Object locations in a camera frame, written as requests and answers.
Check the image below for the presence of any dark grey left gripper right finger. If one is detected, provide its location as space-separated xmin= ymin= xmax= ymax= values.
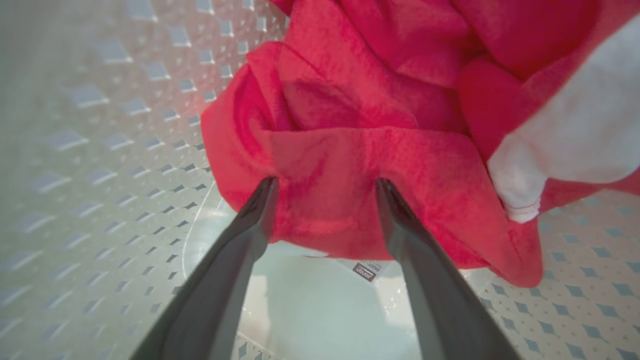
xmin=375 ymin=178 xmax=522 ymax=360

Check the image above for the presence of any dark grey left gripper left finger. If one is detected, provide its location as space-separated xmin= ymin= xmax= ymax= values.
xmin=129 ymin=176 xmax=280 ymax=360

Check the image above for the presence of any red and white garment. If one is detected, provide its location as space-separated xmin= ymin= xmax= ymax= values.
xmin=200 ymin=0 xmax=640 ymax=289

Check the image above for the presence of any white perforated plastic laundry basket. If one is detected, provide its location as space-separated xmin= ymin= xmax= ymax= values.
xmin=0 ymin=0 xmax=640 ymax=360

